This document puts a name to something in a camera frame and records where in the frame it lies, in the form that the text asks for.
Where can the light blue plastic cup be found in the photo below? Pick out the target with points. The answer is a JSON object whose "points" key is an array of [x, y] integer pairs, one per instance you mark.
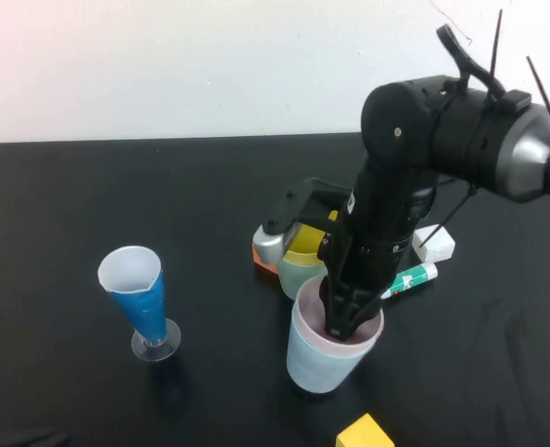
{"points": [[316, 372]]}

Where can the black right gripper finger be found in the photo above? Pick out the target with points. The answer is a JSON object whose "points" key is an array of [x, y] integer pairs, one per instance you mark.
{"points": [[365, 307], [337, 312]]}

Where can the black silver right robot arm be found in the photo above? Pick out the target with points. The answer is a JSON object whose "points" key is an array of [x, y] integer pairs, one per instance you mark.
{"points": [[465, 135]]}

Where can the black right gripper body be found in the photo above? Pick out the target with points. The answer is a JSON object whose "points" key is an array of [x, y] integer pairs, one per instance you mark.
{"points": [[372, 261]]}

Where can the white block at edge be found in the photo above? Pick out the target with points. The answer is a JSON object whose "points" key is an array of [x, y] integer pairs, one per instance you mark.
{"points": [[411, 279]]}

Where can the blue paper wrapped glass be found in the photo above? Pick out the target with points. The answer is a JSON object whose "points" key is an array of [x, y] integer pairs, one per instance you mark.
{"points": [[144, 307]]}

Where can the yellow plastic cup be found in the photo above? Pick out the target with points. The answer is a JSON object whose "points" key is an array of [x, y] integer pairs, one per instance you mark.
{"points": [[304, 239]]}

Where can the yellow block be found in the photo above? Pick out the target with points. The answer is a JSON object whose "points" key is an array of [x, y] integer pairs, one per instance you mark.
{"points": [[363, 433]]}

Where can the black zip tie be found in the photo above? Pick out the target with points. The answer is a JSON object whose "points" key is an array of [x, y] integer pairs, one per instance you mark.
{"points": [[495, 42], [544, 93], [451, 214]]}

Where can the pink plastic cup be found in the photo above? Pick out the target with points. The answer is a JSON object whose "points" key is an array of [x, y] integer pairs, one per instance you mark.
{"points": [[304, 312]]}

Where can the green plastic cup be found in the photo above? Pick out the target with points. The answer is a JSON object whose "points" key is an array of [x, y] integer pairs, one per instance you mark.
{"points": [[289, 281]]}

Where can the orange block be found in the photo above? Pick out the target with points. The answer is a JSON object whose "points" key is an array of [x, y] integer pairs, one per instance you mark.
{"points": [[258, 262]]}

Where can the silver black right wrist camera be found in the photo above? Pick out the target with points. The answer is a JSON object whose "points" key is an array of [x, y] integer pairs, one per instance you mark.
{"points": [[274, 244]]}

